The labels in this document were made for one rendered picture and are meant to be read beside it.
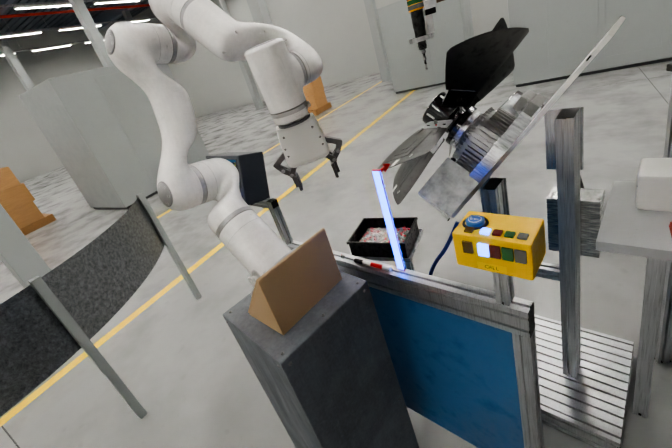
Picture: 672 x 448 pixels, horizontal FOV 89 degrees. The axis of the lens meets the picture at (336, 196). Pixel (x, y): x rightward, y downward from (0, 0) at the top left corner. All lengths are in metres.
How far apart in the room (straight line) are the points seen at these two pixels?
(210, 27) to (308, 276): 0.61
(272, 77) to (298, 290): 0.50
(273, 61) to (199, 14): 0.22
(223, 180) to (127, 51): 0.39
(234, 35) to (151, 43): 0.30
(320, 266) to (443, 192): 0.49
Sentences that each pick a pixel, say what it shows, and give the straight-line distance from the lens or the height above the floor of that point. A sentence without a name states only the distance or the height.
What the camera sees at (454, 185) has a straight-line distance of 1.17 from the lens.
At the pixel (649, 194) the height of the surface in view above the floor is 0.91.
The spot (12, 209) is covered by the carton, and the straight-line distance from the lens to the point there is 8.61.
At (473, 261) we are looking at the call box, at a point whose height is 1.00.
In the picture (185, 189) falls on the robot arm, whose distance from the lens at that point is 0.99.
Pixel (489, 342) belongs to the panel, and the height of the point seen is 0.69.
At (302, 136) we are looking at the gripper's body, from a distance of 0.76.
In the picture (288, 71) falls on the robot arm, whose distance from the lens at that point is 0.73.
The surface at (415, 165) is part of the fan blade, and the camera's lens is 1.30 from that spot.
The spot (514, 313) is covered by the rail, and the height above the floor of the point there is 0.85.
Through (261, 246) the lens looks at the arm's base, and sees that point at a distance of 0.90.
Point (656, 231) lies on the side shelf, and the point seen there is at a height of 0.86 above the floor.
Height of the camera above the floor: 1.51
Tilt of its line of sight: 23 degrees down
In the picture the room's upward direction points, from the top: 18 degrees counter-clockwise
